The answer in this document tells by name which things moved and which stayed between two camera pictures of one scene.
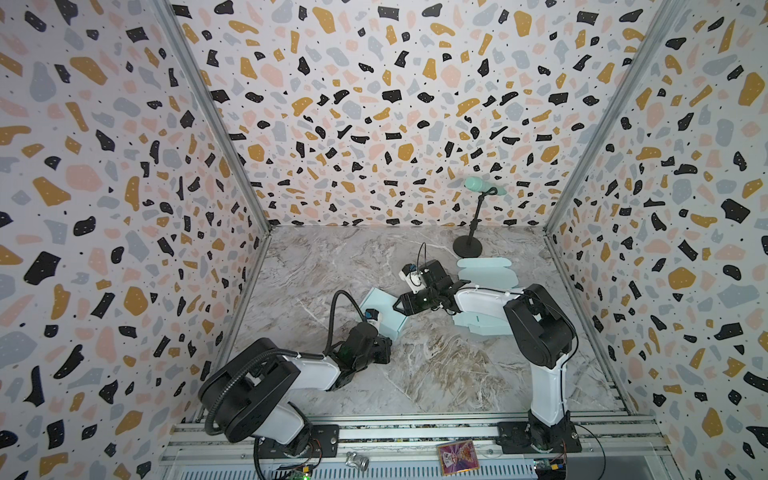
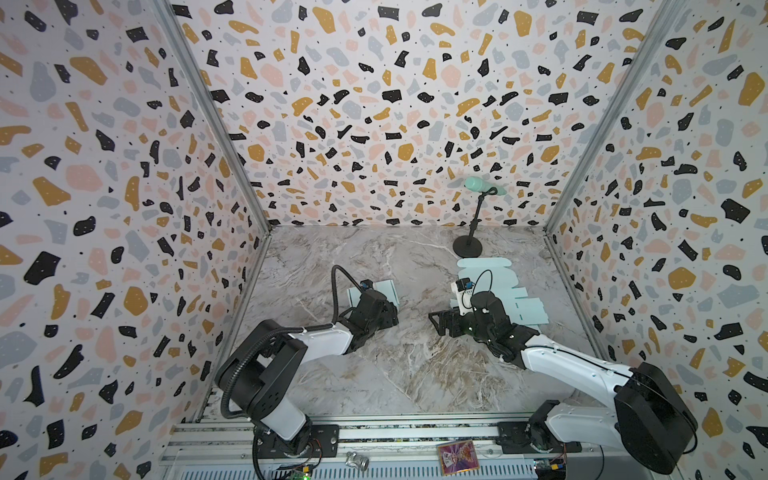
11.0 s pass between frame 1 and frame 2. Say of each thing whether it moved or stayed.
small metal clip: stayed
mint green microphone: stayed
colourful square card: stayed
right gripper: moved
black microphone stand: stayed
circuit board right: stayed
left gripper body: moved
